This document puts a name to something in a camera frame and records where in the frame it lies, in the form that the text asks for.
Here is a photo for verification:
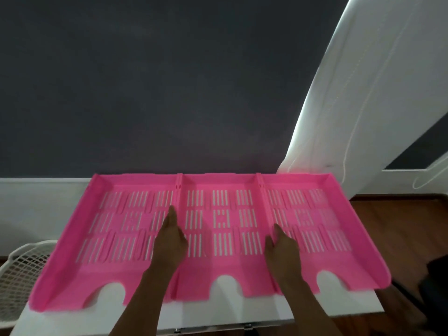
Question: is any person's left hand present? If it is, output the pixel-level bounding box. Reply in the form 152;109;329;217
150;206;189;274

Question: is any person's right hand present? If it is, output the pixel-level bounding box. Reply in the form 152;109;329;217
264;223;302;282

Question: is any person's right forearm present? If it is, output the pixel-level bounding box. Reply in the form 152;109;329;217
276;276;345;336

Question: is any person's left forearm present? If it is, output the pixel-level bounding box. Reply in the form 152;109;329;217
114;269;180;336

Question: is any black object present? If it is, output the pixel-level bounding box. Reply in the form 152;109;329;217
391;255;448;336

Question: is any white curtain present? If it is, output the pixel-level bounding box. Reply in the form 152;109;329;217
276;0;448;197

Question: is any pink slotted plastic tray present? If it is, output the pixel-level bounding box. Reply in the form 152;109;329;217
257;173;392;295
171;173;282;302
28;174;182;312

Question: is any white plastic mesh basket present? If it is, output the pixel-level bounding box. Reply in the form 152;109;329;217
0;240;59;324

